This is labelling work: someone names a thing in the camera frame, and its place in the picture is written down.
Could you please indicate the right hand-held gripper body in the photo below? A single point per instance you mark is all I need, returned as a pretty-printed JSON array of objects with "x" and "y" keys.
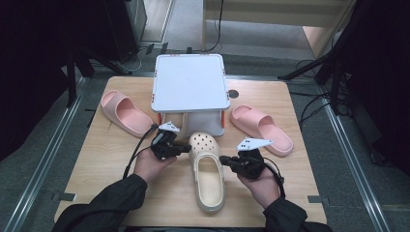
[{"x": 251, "y": 162}]

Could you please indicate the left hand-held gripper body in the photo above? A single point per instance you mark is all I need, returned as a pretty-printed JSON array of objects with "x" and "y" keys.
[{"x": 164, "y": 145}]

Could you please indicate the pink slide slipper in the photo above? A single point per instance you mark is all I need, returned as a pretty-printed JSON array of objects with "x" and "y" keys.
[
  {"x": 129, "y": 114},
  {"x": 267, "y": 127}
]

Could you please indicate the white shoe rack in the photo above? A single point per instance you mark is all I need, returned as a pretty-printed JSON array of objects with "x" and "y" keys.
[{"x": 190, "y": 82}]

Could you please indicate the person's left hand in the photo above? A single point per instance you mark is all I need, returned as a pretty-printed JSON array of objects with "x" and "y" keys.
[{"x": 151, "y": 167}]

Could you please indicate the person's right hand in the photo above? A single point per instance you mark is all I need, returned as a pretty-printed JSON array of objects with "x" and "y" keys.
[{"x": 262, "y": 188}]

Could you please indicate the black table grommet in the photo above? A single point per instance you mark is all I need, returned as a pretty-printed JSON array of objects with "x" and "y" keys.
[{"x": 233, "y": 94}]

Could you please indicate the black stand legs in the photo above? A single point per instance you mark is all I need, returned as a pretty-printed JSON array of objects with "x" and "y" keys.
[{"x": 71, "y": 80}]

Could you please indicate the black tripod stand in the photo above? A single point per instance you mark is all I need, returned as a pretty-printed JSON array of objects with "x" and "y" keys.
[{"x": 325, "y": 61}]

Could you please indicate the light wooden cabinet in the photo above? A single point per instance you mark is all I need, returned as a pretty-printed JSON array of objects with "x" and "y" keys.
[{"x": 277, "y": 13}]

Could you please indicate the metal floor rail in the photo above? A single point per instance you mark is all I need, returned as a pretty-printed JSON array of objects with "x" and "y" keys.
[
  {"x": 51, "y": 148},
  {"x": 351, "y": 161}
]

